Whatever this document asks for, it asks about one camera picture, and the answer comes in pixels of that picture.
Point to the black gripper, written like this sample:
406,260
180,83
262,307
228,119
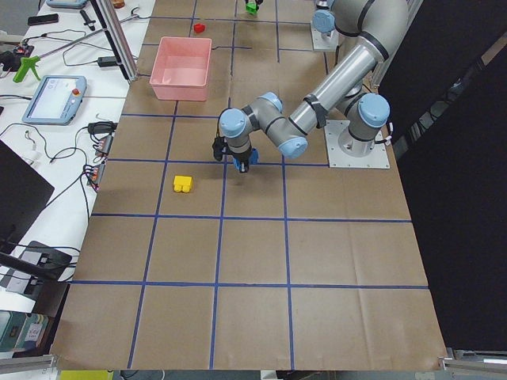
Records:
242,155

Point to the green toy block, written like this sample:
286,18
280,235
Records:
251,8

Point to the blue toy block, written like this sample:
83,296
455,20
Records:
255,158

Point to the pink plastic box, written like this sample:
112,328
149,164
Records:
181,69

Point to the red toy block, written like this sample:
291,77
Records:
199,28

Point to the yellow toy block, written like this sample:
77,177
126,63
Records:
182,183

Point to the black power adapter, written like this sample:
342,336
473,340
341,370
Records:
107,61

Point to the left teach pendant tablet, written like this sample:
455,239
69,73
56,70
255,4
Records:
56,100

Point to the black smartphone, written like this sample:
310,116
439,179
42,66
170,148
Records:
43,19

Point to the black monitor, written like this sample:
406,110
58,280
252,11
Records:
24,194

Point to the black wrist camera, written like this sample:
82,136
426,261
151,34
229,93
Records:
219,147

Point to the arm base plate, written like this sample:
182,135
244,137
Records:
345,152
324,41

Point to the aluminium frame post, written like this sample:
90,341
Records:
110,22

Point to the usb hub with cables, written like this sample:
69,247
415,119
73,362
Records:
94,172

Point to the green handled reach grabber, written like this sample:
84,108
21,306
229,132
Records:
29,63

